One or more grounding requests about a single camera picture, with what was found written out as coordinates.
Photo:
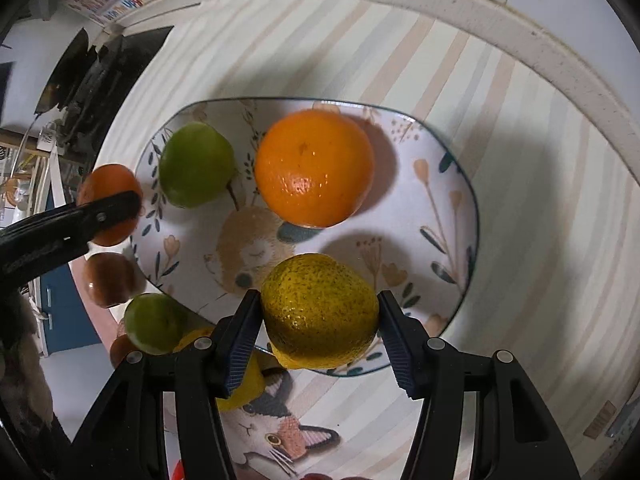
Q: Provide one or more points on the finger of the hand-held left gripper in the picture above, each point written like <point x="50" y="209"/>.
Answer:
<point x="102" y="216"/>

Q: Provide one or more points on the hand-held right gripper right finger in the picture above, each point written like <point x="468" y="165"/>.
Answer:
<point x="400" y="350"/>

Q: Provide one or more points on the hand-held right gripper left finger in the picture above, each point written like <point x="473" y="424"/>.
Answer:
<point x="244" y="347"/>

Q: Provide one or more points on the orange tangerine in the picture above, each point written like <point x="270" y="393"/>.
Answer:
<point x="107" y="180"/>

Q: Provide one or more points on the yellow lemon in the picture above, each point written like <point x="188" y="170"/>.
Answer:
<point x="250" y="385"/>

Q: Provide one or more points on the brown russet fruit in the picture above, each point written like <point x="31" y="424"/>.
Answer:
<point x="107" y="280"/>

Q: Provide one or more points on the yellow-green speckled citrus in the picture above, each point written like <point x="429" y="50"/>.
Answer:
<point x="320" y="310"/>

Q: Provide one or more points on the green plum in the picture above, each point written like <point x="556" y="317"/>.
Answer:
<point x="152" y="322"/>
<point x="195" y="165"/>

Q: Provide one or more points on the dark red-orange fruit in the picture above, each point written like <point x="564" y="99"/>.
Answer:
<point x="119" y="352"/>

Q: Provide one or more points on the red cherry tomato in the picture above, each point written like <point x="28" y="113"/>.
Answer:
<point x="317" y="476"/>

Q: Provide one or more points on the floral oval ceramic plate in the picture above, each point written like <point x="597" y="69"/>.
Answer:
<point x="400" y="200"/>

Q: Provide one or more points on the person's left forearm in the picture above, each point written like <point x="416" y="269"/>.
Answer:
<point x="22" y="370"/>

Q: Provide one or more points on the dish rack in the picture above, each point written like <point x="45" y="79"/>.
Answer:
<point x="20" y="165"/>

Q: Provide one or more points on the black frying pan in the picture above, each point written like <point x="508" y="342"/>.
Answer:
<point x="65" y="70"/>

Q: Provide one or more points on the striped cat-print mat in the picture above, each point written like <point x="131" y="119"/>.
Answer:
<point x="500" y="210"/>

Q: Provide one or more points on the black gas hob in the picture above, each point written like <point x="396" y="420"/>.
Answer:
<point x="145" y="47"/>

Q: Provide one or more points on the large orange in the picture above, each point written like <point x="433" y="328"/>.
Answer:
<point x="315" y="167"/>

